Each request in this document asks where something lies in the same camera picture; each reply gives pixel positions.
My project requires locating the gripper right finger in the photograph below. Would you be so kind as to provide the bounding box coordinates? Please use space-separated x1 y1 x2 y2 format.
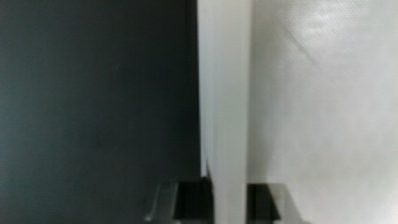
246 183 310 224

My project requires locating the white desk tabletop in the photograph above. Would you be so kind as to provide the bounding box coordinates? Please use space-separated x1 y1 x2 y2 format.
196 0 398 224

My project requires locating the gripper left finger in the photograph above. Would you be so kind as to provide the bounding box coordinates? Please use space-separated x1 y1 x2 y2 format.
143 180 212 224

